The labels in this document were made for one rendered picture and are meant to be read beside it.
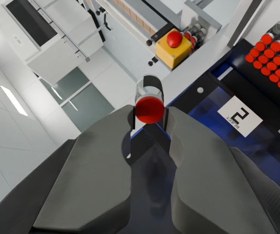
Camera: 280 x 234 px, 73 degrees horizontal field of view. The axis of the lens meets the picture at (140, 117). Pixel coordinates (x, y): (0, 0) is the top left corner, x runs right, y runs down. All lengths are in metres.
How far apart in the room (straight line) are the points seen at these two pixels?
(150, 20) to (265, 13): 0.38
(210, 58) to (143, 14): 0.33
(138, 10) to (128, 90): 4.82
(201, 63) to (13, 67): 7.08
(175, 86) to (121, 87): 5.13
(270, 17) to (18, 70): 7.05
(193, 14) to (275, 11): 0.23
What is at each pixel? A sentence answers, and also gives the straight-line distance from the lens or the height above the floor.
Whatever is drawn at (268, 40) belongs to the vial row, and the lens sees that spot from 0.46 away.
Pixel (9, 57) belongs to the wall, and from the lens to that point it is 7.69.
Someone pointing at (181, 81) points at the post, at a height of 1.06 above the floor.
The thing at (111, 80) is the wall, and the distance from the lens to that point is 5.76.
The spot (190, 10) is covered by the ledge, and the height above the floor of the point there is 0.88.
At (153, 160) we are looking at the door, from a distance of 0.46.
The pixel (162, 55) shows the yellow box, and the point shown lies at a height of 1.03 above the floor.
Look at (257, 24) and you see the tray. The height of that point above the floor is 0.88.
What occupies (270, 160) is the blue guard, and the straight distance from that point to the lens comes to 0.52.
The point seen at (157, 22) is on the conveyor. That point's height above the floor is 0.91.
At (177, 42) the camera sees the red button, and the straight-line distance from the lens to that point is 0.52.
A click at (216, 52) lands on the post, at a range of 0.56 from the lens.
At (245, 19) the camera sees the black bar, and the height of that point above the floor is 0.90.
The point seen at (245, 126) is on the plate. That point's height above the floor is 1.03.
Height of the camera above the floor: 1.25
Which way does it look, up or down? 6 degrees down
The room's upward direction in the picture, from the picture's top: 131 degrees counter-clockwise
